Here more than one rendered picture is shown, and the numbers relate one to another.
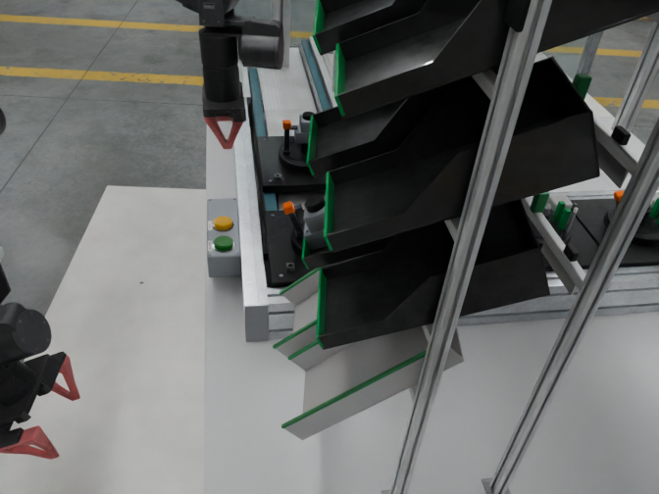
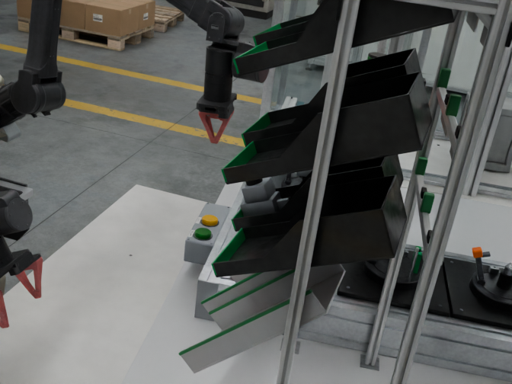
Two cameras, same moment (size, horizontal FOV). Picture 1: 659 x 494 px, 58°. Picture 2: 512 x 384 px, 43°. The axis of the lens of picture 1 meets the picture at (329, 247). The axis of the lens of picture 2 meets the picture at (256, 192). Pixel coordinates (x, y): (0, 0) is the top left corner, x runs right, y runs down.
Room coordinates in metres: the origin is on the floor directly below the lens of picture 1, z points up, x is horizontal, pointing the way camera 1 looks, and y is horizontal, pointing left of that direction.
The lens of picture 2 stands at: (-0.28, -0.31, 1.75)
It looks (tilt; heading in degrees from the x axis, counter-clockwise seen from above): 26 degrees down; 18
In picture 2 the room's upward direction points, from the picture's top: 8 degrees clockwise
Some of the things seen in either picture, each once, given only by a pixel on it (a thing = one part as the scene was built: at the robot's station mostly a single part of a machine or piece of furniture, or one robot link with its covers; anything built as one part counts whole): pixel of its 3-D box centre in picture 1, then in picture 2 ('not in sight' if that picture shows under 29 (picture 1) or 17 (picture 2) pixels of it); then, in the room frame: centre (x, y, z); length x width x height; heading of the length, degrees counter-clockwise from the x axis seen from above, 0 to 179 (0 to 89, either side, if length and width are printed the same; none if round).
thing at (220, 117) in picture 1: (225, 121); (216, 120); (0.90, 0.20, 1.28); 0.07 x 0.07 x 0.09; 12
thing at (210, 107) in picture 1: (222, 83); (218, 89); (0.89, 0.19, 1.35); 0.10 x 0.07 x 0.07; 12
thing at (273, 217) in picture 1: (325, 225); not in sight; (0.98, 0.01, 1.01); 0.24 x 0.24 x 0.13; 12
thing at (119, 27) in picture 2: not in sight; (88, 14); (5.63, 3.81, 0.20); 1.20 x 0.80 x 0.41; 95
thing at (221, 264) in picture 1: (224, 235); (208, 232); (1.02, 0.24, 0.93); 0.21 x 0.07 x 0.06; 12
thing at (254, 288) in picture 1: (248, 192); (245, 209); (1.22, 0.21, 0.91); 0.89 x 0.06 x 0.11; 12
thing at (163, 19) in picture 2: not in sight; (127, 13); (6.64, 3.93, 0.07); 1.20 x 0.82 x 0.14; 101
